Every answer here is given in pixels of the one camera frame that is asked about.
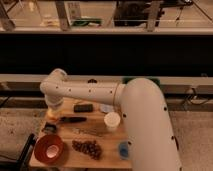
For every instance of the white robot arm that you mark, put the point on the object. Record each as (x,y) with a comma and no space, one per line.
(151,141)

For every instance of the white cup inside bowl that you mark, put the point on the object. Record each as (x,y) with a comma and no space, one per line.
(52,151)

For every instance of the red bowl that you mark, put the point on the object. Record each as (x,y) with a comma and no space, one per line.
(43,143)

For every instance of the green plastic bin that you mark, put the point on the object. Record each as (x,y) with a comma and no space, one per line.
(125,80)

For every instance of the grey round lid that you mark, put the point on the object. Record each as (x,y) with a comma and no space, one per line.
(106,108)

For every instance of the white paper cup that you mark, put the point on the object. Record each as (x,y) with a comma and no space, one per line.
(112,121)

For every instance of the metal spoon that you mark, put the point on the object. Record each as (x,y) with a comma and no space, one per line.
(87,132)

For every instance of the bunch of dark grapes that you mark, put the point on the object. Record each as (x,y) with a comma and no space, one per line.
(91,148)

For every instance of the small black measuring cup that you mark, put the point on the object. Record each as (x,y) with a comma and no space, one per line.
(49,129)

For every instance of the dark handled knife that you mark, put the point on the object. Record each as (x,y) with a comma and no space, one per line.
(72,119)

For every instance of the black chair frame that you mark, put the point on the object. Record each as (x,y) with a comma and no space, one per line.
(17,164)

